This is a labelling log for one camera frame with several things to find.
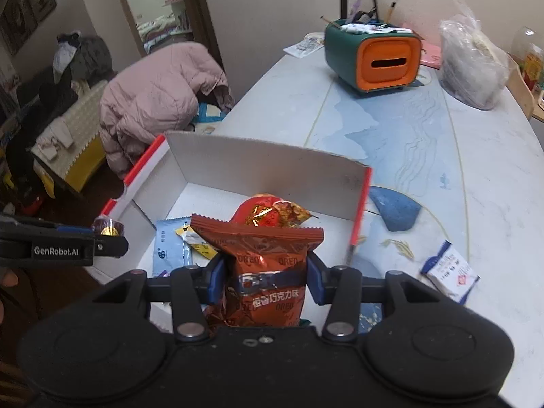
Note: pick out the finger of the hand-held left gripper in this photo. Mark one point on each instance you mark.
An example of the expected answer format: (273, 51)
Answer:
(112, 246)

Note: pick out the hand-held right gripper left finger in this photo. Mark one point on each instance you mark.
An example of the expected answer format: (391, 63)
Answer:
(217, 274)

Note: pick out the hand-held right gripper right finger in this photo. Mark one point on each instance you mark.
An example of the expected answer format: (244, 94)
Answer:
(314, 281)

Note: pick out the small candy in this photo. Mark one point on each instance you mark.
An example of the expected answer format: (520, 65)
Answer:
(108, 226)

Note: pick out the small yellow packet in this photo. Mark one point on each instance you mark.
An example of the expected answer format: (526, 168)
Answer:
(193, 240)

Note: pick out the brown snack packet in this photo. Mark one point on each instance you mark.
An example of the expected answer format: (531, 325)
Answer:
(263, 263)

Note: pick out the blue snack packet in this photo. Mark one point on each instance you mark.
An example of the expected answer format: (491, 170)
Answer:
(168, 246)

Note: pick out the red snack packet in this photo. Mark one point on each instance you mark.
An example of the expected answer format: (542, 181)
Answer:
(255, 210)

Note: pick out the red cardboard box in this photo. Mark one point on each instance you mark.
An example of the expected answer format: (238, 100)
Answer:
(255, 161)

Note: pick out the person's left hand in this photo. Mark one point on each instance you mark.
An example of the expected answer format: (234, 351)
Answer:
(8, 279)

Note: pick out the blue fan-shaped coaster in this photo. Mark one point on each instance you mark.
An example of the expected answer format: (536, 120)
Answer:
(395, 210)

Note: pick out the sofa with cream cover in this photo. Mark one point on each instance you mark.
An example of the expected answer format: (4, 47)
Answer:
(72, 136)

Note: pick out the white and blue packet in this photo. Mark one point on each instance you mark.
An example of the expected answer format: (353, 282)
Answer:
(450, 274)

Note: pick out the pink padded jacket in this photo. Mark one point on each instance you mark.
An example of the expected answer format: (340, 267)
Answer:
(157, 93)

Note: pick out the dark clothes pile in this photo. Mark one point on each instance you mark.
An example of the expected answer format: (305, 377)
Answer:
(85, 55)

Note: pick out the orange and green tissue box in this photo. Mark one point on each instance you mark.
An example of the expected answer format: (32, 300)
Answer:
(384, 61)

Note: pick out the printed paper sheet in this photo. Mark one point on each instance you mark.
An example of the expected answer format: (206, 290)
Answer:
(306, 44)

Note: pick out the pink book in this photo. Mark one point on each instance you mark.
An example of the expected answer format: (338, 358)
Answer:
(429, 55)

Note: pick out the wooden stick brush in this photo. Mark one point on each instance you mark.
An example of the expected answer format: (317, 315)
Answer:
(329, 22)

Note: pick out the clear plastic bag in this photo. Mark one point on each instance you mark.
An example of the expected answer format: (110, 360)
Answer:
(471, 63)

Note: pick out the wooden desktop rack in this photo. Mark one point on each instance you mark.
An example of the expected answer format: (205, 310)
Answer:
(520, 93)

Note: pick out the red and yellow box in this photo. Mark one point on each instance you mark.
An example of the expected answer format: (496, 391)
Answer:
(533, 70)

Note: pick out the framed wall picture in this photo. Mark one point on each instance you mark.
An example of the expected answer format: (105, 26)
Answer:
(25, 6)

